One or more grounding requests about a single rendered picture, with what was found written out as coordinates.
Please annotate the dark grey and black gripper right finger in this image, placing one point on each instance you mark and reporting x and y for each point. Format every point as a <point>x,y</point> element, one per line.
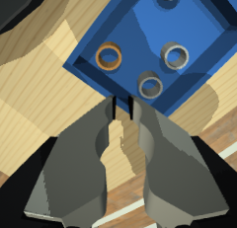
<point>186,182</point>

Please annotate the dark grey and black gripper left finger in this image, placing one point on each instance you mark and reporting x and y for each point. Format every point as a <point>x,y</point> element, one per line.
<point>63,183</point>

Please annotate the bronze bushing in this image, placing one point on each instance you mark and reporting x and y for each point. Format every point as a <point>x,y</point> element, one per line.
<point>108,65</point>

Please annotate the blue crate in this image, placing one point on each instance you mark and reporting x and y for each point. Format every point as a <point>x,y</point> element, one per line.
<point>206,28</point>

